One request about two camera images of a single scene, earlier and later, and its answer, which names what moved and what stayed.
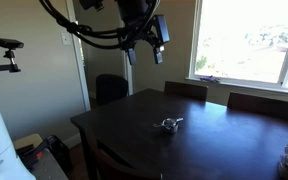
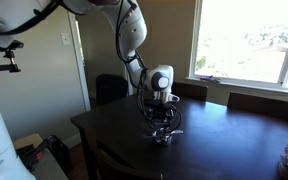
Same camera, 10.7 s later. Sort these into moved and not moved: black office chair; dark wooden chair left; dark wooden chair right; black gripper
Moved: black gripper
Not moved: dark wooden chair right; black office chair; dark wooden chair left
